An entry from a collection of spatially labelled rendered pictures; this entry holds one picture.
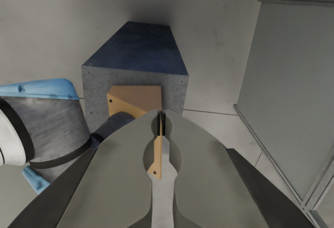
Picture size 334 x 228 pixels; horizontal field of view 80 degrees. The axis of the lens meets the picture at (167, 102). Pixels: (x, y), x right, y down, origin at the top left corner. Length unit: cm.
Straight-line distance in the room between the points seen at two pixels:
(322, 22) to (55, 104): 105
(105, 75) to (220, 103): 138
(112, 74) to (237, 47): 126
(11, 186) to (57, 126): 169
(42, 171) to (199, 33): 138
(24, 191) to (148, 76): 158
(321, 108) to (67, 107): 97
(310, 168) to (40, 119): 107
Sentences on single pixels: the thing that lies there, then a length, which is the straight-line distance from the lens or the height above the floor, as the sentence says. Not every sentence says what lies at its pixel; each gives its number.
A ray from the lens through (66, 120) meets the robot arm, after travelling 39.
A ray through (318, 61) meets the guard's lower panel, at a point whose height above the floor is 72.
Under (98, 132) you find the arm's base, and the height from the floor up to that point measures 116.
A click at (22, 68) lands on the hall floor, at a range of 193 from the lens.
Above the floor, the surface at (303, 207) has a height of 98.
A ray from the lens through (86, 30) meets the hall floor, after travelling 163.
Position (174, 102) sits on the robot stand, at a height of 100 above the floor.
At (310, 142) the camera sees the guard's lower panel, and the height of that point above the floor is 85.
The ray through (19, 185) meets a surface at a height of 42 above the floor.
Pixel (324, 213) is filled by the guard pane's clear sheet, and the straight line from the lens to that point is 116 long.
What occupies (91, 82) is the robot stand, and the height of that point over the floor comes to 100.
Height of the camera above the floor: 154
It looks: 61 degrees down
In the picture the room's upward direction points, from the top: 175 degrees clockwise
